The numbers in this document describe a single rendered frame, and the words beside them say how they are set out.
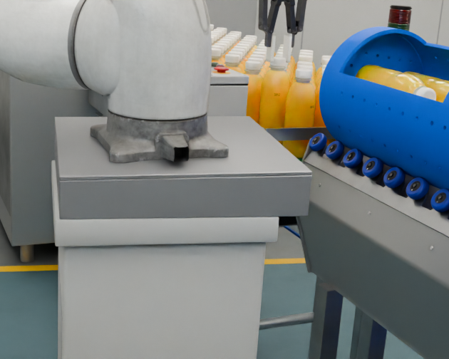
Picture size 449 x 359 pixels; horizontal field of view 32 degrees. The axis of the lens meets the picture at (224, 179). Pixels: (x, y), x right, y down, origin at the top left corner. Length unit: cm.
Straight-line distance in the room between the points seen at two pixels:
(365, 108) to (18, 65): 69
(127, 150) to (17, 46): 24
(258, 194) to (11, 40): 44
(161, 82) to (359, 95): 57
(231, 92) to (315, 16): 436
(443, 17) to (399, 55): 477
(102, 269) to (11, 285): 224
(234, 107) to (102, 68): 69
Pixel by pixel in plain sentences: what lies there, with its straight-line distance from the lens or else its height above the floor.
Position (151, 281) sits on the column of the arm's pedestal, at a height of 90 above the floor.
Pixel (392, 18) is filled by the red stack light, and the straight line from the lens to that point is 231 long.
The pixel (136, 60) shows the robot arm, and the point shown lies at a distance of 112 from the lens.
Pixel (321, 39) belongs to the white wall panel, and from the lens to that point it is 615.
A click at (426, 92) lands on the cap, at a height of 113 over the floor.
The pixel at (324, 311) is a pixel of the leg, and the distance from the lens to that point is 185.
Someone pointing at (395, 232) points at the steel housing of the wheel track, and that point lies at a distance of 152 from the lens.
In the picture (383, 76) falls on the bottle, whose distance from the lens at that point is 163.
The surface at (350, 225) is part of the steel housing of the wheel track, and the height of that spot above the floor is 84.
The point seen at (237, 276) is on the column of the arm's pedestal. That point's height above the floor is 90.
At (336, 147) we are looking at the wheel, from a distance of 173.
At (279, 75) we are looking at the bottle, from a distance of 190.
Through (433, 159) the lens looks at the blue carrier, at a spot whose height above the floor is 104.
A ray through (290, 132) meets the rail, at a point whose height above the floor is 97.
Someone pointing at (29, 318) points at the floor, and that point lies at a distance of 306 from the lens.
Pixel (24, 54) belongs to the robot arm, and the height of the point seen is 120.
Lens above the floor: 135
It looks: 16 degrees down
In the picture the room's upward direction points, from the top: 4 degrees clockwise
